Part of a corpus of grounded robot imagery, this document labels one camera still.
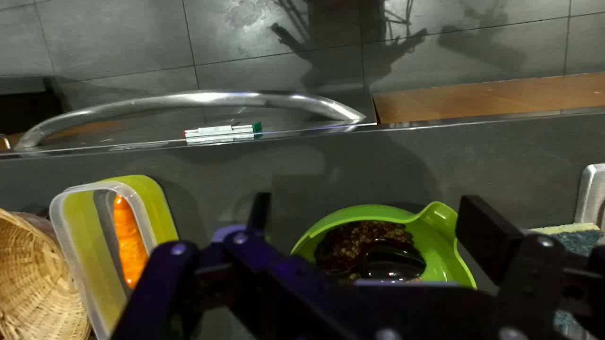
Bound woven wicker basket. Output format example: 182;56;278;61
0;210;91;340

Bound dishwasher with steel handle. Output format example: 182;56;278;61
0;90;605;229

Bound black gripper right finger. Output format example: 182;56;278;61
456;195;605;340

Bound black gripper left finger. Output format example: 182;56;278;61
112;226;355;340

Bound green plastic bowl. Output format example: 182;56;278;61
291;201;476;288

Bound yellow green sponge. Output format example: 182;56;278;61
535;224;603;258

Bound yellow-green lidded container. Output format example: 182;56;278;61
49;175;178;340

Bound food scraps in bowl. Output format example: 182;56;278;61
314;222;420;284

